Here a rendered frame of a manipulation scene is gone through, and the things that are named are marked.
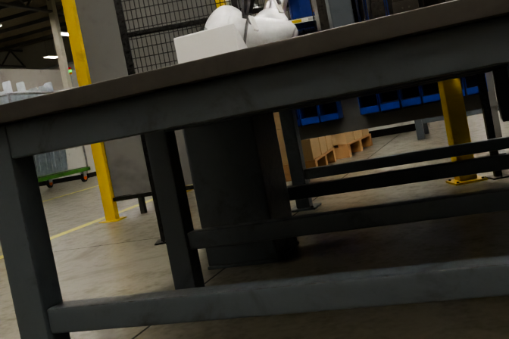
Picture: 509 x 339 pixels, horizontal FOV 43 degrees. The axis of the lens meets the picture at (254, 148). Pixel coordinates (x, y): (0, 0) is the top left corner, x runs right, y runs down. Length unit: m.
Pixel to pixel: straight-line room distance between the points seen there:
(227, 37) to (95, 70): 2.67
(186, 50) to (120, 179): 2.58
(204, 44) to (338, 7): 0.76
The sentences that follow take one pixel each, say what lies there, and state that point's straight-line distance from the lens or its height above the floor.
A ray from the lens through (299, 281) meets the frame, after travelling 1.34.
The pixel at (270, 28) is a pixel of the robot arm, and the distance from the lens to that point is 2.76.
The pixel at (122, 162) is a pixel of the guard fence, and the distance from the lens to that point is 5.11.
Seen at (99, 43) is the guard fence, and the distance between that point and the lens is 5.17.
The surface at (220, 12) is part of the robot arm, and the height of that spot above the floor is 1.04.
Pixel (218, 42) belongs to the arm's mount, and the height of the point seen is 0.89.
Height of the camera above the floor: 0.57
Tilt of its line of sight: 2 degrees down
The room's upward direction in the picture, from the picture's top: 11 degrees counter-clockwise
